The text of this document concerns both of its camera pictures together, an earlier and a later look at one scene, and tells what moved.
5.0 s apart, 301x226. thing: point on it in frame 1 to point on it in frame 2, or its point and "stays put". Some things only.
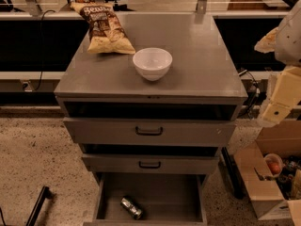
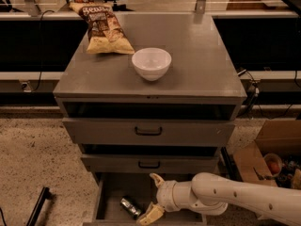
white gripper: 290,40 to 164,193
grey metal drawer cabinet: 150,123 stays put
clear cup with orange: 274,164 stays put
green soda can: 127,203 stays put
